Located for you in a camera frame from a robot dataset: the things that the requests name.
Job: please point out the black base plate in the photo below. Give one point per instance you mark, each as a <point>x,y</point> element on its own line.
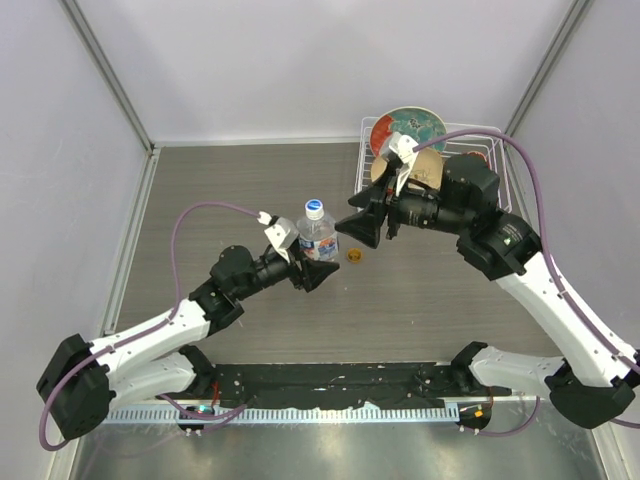
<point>338,386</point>

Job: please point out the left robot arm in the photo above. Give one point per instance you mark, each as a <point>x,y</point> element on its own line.
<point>85,380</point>

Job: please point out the white slotted cable duct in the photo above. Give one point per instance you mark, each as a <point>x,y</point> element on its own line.
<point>143,414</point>

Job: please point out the white wire dish rack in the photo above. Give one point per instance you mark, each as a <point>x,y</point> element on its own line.
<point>492,147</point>

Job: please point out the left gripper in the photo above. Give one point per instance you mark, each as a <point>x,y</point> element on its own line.
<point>312,271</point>

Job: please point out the clear plastic water bottle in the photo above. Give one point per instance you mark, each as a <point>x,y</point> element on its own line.
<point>318,238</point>

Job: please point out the orange bottle cap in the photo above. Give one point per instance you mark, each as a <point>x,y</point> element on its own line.
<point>354,255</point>

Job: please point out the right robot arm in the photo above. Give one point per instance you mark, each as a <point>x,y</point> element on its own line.
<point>593,379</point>

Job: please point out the cream floral plate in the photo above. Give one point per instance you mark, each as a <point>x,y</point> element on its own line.
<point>427,168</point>

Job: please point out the red bowl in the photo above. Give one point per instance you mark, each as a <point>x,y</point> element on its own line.
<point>480,155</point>

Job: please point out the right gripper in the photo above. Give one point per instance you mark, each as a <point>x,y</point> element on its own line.
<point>366,226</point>

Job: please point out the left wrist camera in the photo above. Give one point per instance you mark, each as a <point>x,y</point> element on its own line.
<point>281,233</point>

